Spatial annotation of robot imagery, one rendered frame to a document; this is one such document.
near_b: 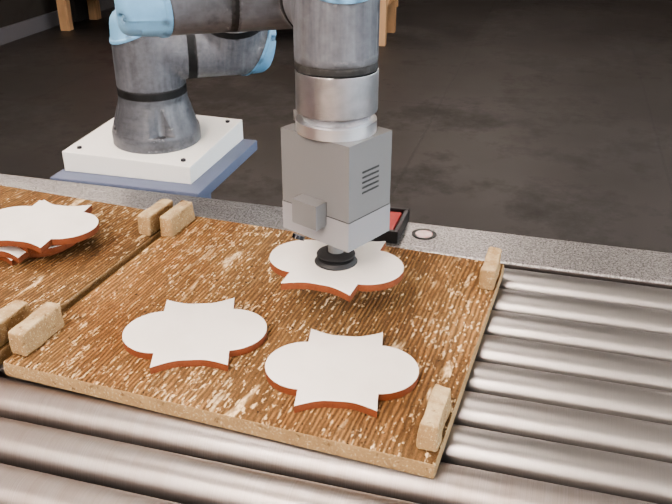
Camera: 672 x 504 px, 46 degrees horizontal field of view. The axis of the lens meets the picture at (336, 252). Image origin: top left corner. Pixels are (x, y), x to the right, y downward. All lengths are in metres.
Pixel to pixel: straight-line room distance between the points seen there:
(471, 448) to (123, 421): 0.30
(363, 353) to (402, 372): 0.04
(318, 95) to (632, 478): 0.41
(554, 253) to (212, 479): 0.54
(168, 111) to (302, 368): 0.73
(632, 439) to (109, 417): 0.45
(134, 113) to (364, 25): 0.74
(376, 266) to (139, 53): 0.68
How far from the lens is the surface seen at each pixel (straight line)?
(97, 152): 1.39
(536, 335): 0.84
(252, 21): 0.77
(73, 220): 0.97
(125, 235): 1.00
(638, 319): 0.89
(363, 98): 0.70
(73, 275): 0.92
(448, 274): 0.89
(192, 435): 0.70
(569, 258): 1.00
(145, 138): 1.36
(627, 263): 1.01
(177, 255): 0.94
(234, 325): 0.78
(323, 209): 0.72
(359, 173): 0.71
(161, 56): 1.33
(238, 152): 1.44
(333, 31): 0.67
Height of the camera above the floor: 1.36
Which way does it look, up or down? 27 degrees down
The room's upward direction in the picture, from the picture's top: straight up
